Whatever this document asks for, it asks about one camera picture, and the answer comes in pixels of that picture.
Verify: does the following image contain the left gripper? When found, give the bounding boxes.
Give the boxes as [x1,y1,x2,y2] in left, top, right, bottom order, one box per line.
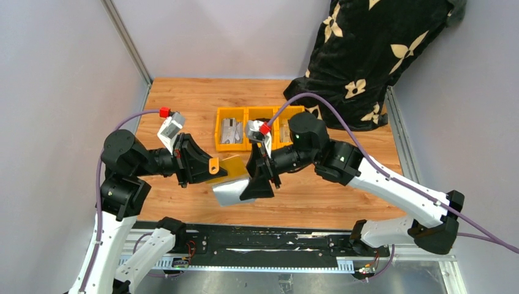
[135,130,229,186]

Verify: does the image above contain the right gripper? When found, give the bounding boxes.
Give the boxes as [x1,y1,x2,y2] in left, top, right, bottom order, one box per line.
[237,140,317,202]

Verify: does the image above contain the yellow leather card holder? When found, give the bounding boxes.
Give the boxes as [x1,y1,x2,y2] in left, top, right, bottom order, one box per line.
[206,155,255,206]

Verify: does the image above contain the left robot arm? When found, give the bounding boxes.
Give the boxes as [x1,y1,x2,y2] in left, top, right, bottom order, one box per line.
[70,130,228,293]

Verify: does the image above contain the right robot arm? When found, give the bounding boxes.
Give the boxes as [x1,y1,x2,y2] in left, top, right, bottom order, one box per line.
[239,112,465,256]

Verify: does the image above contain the silver cards in bin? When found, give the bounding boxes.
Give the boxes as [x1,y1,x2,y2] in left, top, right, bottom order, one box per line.
[220,118,243,145]

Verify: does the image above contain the left yellow bin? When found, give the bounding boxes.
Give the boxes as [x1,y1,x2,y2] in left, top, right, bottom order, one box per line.
[214,107,247,152]

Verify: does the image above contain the yellow bin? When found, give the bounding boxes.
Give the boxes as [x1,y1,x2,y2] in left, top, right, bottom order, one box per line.
[214,107,247,152]
[244,107,280,150]
[275,105,305,149]

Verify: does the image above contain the right yellow bin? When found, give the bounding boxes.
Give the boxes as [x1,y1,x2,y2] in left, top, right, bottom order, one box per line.
[275,105,305,149]

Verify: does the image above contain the middle yellow bin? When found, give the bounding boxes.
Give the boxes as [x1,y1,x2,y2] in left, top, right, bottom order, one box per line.
[244,107,280,150]

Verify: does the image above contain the black floral blanket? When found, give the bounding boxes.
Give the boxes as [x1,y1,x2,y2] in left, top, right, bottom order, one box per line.
[283,0,467,131]

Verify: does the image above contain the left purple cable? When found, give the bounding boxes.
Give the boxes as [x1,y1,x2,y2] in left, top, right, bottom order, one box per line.
[77,108,171,294]

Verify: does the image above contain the purple cable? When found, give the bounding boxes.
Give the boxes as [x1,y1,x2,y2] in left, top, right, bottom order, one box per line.
[261,92,519,254]
[77,108,171,294]

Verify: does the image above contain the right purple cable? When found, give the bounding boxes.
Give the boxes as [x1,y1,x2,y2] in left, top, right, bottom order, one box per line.
[261,92,519,254]

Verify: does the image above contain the aluminium frame post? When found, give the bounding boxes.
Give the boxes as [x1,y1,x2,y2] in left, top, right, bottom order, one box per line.
[100,0,153,89]

